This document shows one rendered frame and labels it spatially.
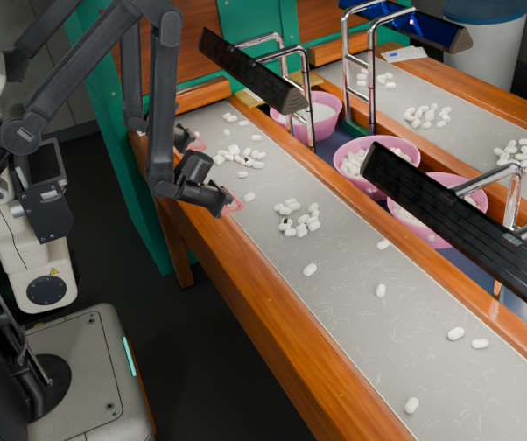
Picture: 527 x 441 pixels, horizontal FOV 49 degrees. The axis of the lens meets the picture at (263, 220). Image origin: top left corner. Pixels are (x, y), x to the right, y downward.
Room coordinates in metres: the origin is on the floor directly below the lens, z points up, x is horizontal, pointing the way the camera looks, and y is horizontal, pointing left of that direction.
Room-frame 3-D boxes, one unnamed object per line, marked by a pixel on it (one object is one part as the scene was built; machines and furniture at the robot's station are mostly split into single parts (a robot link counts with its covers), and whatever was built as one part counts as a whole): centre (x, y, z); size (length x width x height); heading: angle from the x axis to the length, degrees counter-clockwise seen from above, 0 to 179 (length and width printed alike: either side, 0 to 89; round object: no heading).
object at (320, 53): (2.29, -0.44, 0.83); 0.30 x 0.06 x 0.07; 111
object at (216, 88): (2.05, 0.19, 0.83); 0.30 x 0.06 x 0.07; 111
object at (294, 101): (1.66, -0.02, 1.08); 0.62 x 0.08 x 0.07; 21
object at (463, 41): (1.86, -0.55, 1.08); 0.62 x 0.08 x 0.07; 21
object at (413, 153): (1.51, -0.38, 0.72); 0.27 x 0.27 x 0.10
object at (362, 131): (1.83, -0.47, 0.90); 0.20 x 0.19 x 0.45; 21
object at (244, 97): (2.12, -0.14, 0.77); 0.33 x 0.15 x 0.01; 111
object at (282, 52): (1.68, -0.10, 0.90); 0.20 x 0.19 x 0.45; 21
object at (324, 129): (1.92, -0.22, 0.72); 0.27 x 0.27 x 0.10
